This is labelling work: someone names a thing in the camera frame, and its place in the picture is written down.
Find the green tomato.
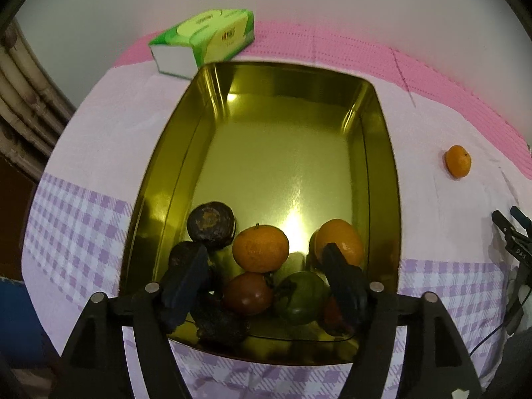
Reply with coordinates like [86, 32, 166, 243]
[273, 271, 331, 327]

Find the pink foam mat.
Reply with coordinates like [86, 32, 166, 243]
[114, 21, 532, 175]

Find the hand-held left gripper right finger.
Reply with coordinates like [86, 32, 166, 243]
[322, 242, 483, 399]

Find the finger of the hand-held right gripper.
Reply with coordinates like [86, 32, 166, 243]
[510, 205, 532, 239]
[491, 210, 519, 247]

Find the red tomato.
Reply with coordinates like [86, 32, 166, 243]
[222, 272, 274, 316]

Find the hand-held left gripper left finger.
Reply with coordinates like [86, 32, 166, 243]
[50, 243, 212, 399]

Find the maroon and gold tin box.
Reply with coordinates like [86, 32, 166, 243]
[118, 62, 403, 367]

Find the smooth orange fruit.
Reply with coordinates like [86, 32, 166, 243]
[310, 218, 365, 273]

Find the bamboo furniture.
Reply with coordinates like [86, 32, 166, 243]
[0, 21, 77, 184]

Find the lilac checked tablecloth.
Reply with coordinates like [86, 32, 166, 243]
[23, 60, 532, 399]

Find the large dark purple mangosteen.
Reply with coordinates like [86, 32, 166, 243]
[186, 201, 237, 250]

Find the orange mandarin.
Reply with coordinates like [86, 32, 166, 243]
[232, 224, 290, 274]
[446, 145, 472, 180]

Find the blue fabric object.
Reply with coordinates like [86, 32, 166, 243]
[0, 276, 59, 370]

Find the black cable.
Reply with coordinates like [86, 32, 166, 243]
[469, 320, 514, 356]

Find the red-orange tomato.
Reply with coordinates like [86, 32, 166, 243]
[320, 295, 347, 334]

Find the green tissue box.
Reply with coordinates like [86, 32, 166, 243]
[149, 8, 255, 80]

